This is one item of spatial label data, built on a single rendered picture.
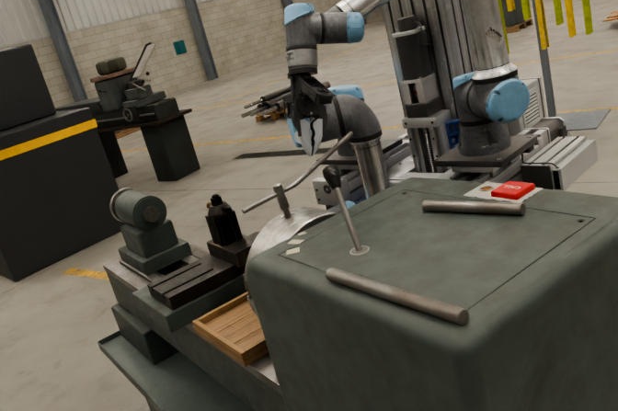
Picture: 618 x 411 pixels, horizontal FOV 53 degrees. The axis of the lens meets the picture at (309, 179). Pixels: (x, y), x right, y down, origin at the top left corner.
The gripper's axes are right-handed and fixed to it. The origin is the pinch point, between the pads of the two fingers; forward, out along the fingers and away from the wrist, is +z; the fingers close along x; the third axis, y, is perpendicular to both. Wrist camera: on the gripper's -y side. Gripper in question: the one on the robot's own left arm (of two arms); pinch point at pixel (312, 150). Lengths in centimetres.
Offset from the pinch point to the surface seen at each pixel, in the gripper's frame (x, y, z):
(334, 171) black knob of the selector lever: 13.2, -33.2, 4.2
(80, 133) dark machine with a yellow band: -8, 481, -32
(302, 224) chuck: 8.7, -9.2, 16.4
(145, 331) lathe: 22, 103, 64
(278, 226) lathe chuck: 11.6, -2.5, 17.0
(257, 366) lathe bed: 13, 12, 54
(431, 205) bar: -5.7, -37.2, 12.2
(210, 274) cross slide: 11, 54, 37
